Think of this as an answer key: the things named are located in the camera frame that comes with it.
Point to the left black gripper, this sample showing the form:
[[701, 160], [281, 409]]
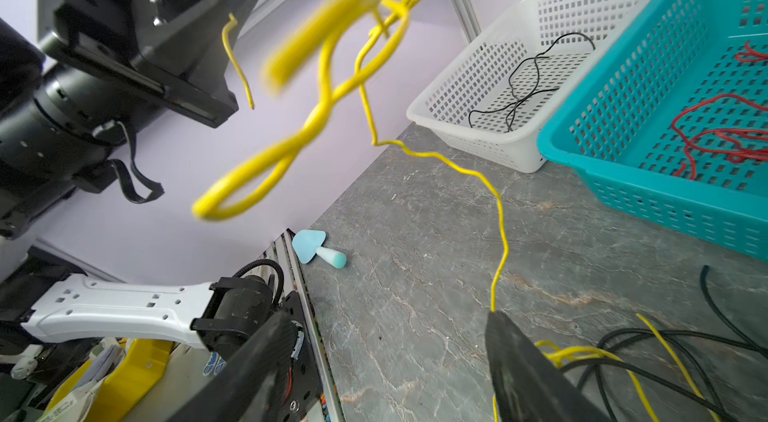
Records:
[[96, 76]]

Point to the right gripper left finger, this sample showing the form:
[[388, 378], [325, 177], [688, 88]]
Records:
[[252, 385]]

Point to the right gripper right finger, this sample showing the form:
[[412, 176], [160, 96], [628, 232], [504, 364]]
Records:
[[527, 386]]

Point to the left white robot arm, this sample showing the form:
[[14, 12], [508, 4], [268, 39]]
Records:
[[57, 307]]

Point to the yellow plastic object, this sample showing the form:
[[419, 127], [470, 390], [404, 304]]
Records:
[[111, 382]]

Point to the teal plastic scoop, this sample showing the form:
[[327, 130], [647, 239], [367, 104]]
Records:
[[308, 244]]

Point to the left white plastic basket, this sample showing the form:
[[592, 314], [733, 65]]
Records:
[[496, 96]]

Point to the teal plastic basket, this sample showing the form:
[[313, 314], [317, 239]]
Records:
[[671, 124]]

